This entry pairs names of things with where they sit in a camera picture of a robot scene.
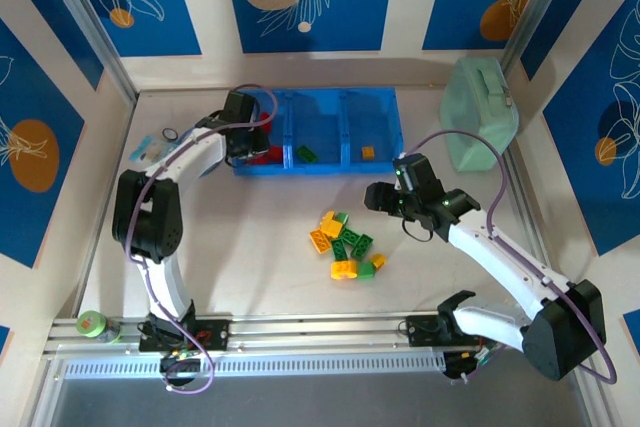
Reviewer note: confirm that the red flat lego plate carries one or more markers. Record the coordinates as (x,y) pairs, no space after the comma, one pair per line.
(265,157)

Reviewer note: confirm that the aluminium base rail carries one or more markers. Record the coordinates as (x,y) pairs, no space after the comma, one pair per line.
(310,332)

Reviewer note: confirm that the green jar with orange label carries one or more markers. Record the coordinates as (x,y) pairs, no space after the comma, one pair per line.
(97,325)

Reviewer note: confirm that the aluminium frame post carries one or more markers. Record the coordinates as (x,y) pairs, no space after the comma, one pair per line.
(90,22)
(540,2)

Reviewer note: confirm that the blue three-compartment plastic container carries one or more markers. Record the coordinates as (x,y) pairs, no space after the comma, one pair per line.
(320,117)

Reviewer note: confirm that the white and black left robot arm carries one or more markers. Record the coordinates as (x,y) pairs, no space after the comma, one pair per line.
(165,277)

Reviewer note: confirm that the green curved lego brick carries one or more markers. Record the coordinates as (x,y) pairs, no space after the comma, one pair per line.
(343,218)
(366,272)

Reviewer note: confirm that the blue and white packet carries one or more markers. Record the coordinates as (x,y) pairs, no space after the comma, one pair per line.
(150,149)

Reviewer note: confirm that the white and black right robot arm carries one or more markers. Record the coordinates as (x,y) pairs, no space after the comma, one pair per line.
(500,262)

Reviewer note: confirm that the green long lego brick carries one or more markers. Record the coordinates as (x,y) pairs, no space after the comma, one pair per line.
(340,249)
(361,245)
(306,153)

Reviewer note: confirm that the yellow square lego brick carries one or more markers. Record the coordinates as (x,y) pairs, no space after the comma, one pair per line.
(378,260)

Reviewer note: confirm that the yellow curved lego brick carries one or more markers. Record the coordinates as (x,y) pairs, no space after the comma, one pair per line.
(343,269)

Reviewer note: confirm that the small orange-yellow lego brick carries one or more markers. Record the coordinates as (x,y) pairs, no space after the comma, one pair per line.
(368,152)

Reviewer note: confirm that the mint green zippered bag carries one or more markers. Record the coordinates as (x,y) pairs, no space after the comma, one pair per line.
(480,112)

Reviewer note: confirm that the red lego brick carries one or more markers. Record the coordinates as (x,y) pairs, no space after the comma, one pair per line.
(263,122)

